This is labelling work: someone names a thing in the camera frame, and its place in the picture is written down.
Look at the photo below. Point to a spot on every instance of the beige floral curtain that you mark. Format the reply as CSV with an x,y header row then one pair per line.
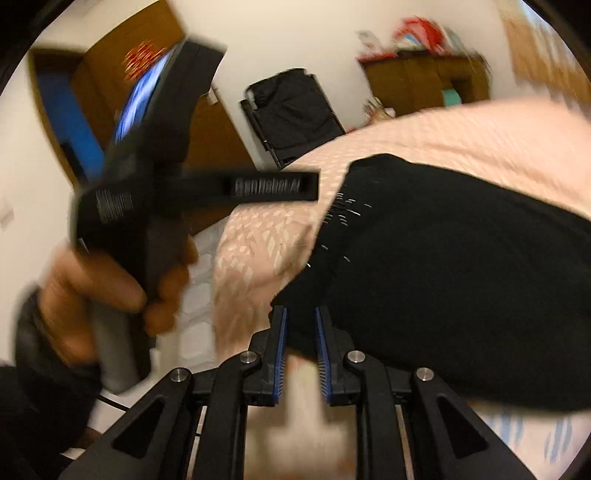
x,y
539,55

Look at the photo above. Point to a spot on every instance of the black folding chair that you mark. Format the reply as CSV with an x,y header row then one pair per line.
x,y
290,115

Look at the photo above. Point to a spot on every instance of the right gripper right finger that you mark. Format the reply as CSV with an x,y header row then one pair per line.
x,y
409,425

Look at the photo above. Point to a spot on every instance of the brown wooden desk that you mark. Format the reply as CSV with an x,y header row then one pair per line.
x,y
413,81

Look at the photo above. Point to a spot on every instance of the person left hand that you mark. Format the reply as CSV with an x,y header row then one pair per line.
x,y
75,280

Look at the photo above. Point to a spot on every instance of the teal box under desk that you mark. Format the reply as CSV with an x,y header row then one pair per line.
x,y
451,98

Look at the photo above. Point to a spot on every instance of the black pants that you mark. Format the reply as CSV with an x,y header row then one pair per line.
x,y
429,267

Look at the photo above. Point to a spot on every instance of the brown wooden door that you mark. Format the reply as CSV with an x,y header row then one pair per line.
x,y
90,100

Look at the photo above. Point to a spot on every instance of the red gift box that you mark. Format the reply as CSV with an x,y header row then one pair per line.
x,y
421,33

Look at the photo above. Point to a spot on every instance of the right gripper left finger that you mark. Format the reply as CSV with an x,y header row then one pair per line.
x,y
192,425

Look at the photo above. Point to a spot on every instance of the floral bag on floor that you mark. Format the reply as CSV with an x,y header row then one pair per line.
x,y
376,112

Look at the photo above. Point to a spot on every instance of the white greeting card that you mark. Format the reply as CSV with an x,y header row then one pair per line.
x,y
370,43

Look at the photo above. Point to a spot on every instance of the patterned bed sheet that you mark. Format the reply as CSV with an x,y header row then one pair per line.
x,y
534,147

